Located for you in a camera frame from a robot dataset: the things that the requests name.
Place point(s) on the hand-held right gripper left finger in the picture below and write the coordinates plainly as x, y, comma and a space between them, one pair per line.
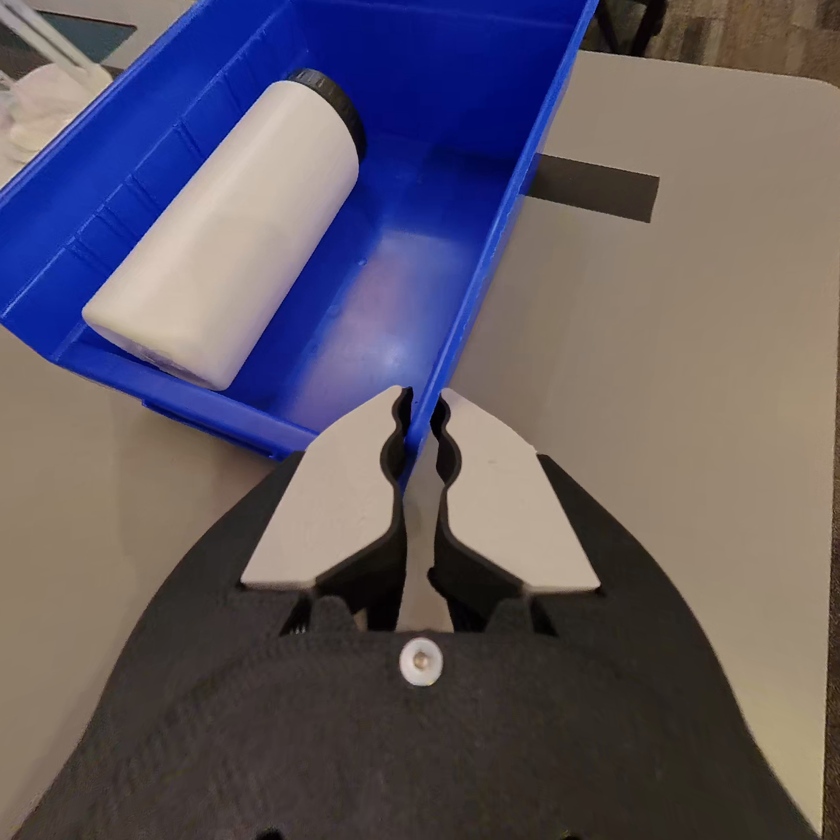
328, 512

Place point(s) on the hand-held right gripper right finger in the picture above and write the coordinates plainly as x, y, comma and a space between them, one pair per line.
512, 512

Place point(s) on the blue plastic bin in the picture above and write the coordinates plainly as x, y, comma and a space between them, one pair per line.
394, 263

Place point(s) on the white bottle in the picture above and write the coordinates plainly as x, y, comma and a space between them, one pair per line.
230, 236

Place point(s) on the black bottle lid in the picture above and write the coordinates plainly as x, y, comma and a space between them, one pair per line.
335, 95

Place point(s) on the black office chair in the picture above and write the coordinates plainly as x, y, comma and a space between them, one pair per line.
630, 24

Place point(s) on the black flat pad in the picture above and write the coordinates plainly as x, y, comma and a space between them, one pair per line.
72, 29

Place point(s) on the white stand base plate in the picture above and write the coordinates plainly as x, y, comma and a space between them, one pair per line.
46, 112

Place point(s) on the white stand post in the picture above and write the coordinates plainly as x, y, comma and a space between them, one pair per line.
40, 33

